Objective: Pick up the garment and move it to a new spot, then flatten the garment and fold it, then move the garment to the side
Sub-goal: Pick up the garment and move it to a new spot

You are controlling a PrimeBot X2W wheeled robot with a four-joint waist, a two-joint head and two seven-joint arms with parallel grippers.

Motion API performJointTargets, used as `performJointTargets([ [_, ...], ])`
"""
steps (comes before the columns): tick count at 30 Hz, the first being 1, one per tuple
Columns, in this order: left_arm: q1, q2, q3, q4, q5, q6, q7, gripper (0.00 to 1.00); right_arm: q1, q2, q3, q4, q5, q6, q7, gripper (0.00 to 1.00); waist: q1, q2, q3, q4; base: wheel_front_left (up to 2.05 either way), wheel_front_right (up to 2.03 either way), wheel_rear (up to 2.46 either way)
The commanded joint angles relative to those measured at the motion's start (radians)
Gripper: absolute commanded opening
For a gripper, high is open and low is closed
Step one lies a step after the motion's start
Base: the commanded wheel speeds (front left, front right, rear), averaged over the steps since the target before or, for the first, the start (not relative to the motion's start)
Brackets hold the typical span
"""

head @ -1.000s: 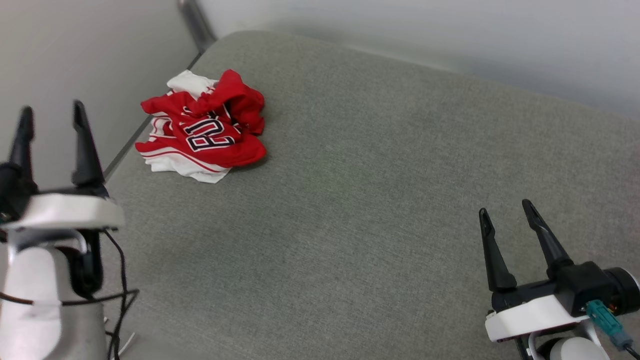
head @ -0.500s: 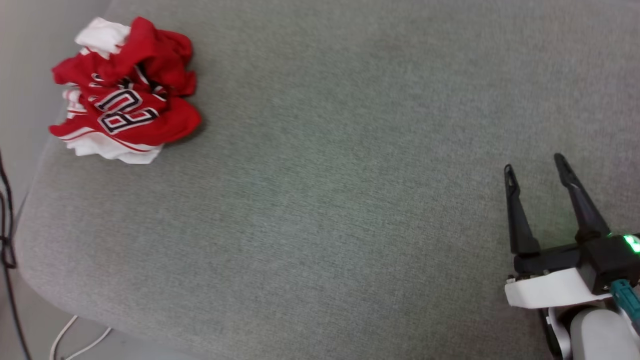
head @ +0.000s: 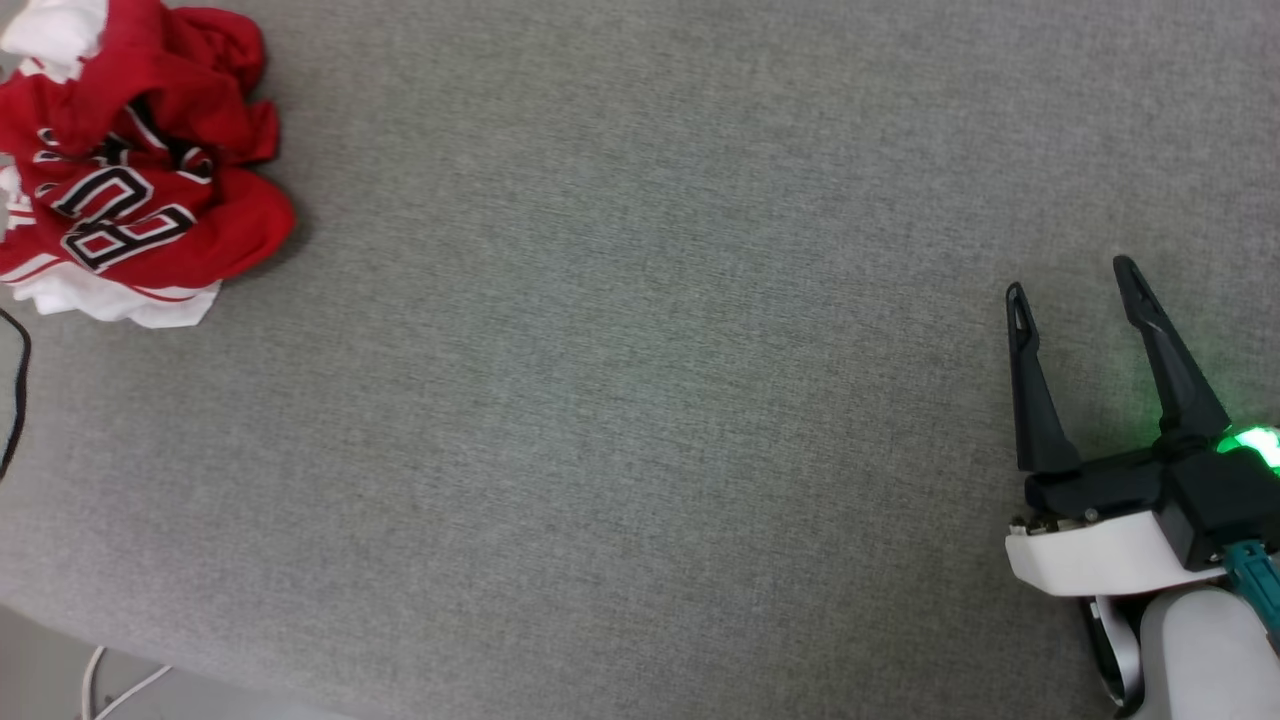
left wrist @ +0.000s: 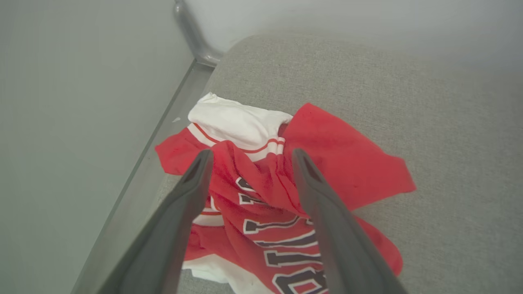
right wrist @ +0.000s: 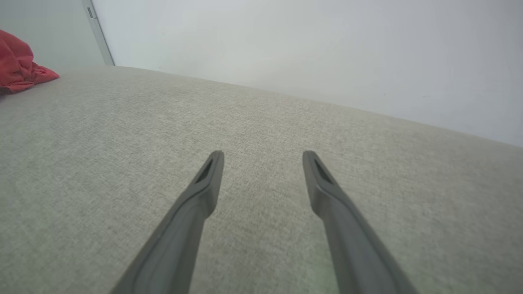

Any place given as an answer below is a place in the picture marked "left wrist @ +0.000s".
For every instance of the grey fabric sofa cushion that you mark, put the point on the grey fabric sofa cushion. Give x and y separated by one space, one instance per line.
429 122

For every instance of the red and white jersey shirt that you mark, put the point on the red and white jersey shirt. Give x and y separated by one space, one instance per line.
339 155

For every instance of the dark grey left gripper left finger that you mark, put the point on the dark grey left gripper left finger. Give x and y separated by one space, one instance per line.
171 228

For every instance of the metal floor edge rail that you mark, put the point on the metal floor edge rail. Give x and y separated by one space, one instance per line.
155 171

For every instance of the grey metal corner bar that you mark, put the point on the grey metal corner bar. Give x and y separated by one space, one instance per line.
195 38

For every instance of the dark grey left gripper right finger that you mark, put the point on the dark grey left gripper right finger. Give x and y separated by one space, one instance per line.
339 245

